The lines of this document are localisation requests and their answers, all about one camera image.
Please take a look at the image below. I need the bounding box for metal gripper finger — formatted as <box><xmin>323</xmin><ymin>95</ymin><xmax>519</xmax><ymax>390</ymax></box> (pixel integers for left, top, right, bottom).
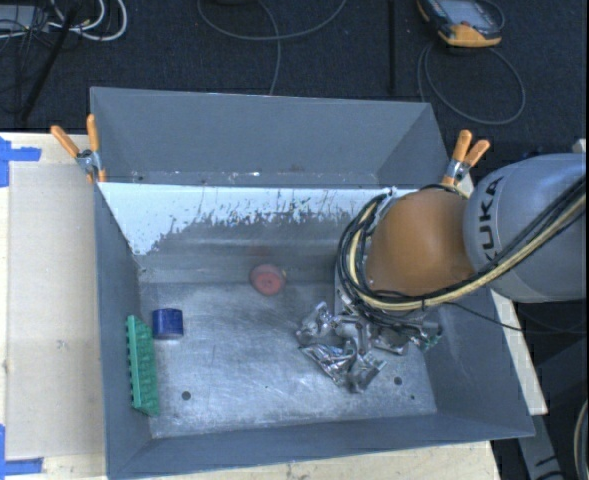
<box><xmin>296</xmin><ymin>301</ymin><xmax>346</xmax><ymax>345</ymax></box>
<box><xmin>346</xmin><ymin>353</ymin><xmax>388</xmax><ymax>394</ymax></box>

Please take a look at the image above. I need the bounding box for crumpled silver foil packet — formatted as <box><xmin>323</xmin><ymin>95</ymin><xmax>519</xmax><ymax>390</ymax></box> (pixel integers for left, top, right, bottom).
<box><xmin>299</xmin><ymin>341</ymin><xmax>360</xmax><ymax>387</ymax></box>

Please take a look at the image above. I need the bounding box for red round disc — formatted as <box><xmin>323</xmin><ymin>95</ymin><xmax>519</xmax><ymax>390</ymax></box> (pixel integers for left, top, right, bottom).
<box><xmin>249</xmin><ymin>263</ymin><xmax>288</xmax><ymax>297</ymax></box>

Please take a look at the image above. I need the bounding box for grey metal bin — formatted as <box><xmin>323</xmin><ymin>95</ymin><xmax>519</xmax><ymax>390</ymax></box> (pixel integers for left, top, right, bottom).
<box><xmin>88</xmin><ymin>86</ymin><xmax>537</xmax><ymax>480</ymax></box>

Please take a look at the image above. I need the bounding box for blue cylinder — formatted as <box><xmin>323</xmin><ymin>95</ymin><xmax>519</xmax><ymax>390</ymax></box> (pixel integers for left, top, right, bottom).
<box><xmin>151</xmin><ymin>307</ymin><xmax>185</xmax><ymax>342</ymax></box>

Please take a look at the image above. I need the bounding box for green flat block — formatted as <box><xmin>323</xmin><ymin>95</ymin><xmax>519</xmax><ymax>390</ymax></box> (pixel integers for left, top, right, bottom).
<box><xmin>125</xmin><ymin>314</ymin><xmax>161</xmax><ymax>418</ymax></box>

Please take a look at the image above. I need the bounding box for pale wood flat board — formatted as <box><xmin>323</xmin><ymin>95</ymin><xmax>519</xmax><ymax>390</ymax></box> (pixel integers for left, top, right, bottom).
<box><xmin>4</xmin><ymin>161</ymin><xmax>107</xmax><ymax>462</ymax></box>

